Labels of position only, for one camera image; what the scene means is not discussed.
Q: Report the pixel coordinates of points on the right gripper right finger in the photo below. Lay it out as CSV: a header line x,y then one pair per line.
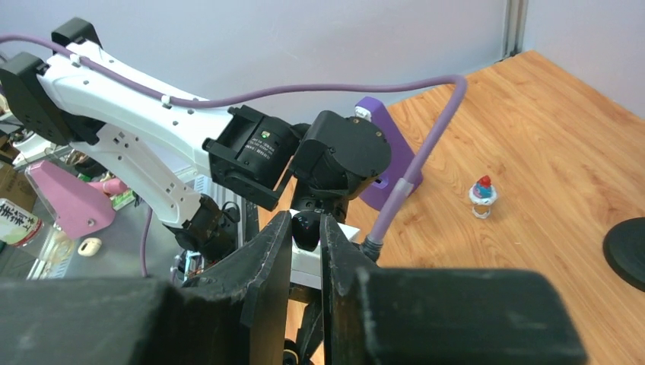
x,y
374,315

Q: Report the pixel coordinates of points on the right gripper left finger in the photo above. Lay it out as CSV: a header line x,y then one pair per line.
x,y
232,313

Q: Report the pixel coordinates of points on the black earbud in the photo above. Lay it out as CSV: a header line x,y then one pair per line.
x,y
306,230

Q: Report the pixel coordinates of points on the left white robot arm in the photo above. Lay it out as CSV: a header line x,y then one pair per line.
x,y
84,98

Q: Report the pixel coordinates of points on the white case off table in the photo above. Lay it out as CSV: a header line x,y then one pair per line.
x,y
89,247

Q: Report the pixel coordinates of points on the small clown figurine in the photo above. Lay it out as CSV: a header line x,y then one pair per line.
x,y
482,195

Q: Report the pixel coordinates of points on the pink object off table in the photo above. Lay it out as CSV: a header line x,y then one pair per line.
x,y
79,208

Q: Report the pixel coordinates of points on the clear plastic drink bottle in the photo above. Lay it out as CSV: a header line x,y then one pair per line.
x,y
18,226

